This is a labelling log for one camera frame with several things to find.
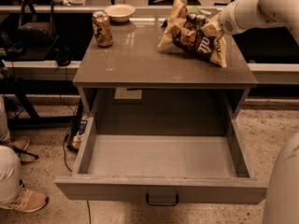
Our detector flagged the power strip on floor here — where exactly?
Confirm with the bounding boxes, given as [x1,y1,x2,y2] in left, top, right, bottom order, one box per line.
[67,115,88,151]

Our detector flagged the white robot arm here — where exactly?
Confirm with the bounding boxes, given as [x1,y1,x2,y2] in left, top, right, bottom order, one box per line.
[202,0,299,224]

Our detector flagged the black drawer handle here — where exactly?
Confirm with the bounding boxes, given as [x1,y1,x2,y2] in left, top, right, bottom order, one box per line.
[146,193,179,207]

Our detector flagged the green chip bag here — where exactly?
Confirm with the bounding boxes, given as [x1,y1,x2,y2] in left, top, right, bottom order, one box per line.
[160,6,211,28]

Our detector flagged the tan sneaker far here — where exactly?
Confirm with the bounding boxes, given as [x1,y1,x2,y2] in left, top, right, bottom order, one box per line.
[10,135,30,151]

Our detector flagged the person's light trouser leg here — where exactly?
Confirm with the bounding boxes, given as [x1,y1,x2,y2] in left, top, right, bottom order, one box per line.
[0,97,21,203]

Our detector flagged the black headphones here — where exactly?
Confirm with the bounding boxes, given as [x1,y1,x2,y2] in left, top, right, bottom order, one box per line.
[54,48,73,67]

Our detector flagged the grey cabinet counter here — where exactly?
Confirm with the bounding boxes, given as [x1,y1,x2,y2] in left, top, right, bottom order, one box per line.
[73,7,257,112]

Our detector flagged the tan sneaker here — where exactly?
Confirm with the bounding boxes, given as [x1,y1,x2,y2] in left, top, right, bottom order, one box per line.
[10,135,30,151]
[0,181,48,213]

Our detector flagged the white ceramic bowl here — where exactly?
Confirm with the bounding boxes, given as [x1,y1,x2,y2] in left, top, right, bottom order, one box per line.
[105,4,135,22]

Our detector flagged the black bag on shelf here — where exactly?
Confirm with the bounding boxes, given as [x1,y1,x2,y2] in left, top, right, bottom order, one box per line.
[16,0,56,47]

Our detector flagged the orange soda can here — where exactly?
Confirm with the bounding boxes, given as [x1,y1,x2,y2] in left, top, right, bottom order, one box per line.
[92,10,113,48]

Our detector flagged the tan sneaker near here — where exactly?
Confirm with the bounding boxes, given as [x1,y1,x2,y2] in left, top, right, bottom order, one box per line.
[0,181,48,213]

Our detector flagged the grey open drawer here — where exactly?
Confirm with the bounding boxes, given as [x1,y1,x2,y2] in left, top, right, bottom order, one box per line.
[54,89,269,205]

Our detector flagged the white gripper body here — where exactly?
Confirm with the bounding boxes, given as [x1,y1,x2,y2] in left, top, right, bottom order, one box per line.
[219,0,265,35]

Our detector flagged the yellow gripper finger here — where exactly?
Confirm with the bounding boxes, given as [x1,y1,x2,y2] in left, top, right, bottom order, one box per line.
[201,14,224,37]

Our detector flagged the brown sea salt chip bag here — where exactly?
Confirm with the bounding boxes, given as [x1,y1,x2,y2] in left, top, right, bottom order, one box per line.
[159,0,227,68]

